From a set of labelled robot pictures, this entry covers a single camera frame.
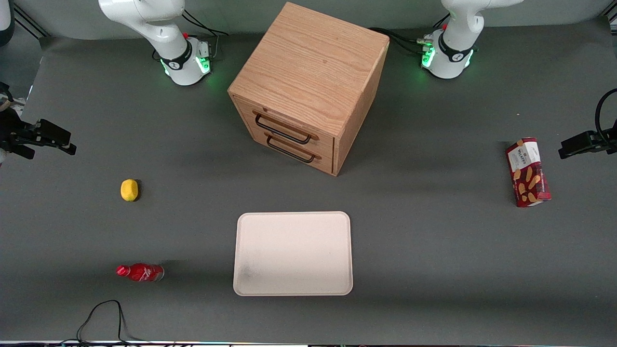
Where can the red cookie box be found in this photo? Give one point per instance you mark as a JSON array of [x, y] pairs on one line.
[[528, 173]]

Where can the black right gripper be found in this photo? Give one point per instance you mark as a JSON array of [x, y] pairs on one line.
[[10, 131]]

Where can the beige rectangular tray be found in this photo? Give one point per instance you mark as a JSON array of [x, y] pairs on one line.
[[299, 250]]

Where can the dark grey table mat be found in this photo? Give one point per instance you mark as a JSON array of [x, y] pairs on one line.
[[434, 270]]

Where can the black frame strut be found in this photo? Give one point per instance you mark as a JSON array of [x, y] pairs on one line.
[[30, 21], [612, 19]]

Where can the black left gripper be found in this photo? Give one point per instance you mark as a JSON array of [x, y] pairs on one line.
[[603, 143]]

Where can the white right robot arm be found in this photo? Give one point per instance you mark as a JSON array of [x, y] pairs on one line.
[[185, 74]]

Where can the wooden drawer cabinet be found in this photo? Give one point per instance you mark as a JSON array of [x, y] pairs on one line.
[[313, 62]]

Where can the red coke bottle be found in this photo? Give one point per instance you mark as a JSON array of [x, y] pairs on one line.
[[142, 272]]

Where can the yellow lemon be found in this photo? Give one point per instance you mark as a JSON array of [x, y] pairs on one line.
[[129, 190]]

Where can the wooden drawer front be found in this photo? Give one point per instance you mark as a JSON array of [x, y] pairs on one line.
[[325, 164], [289, 126]]

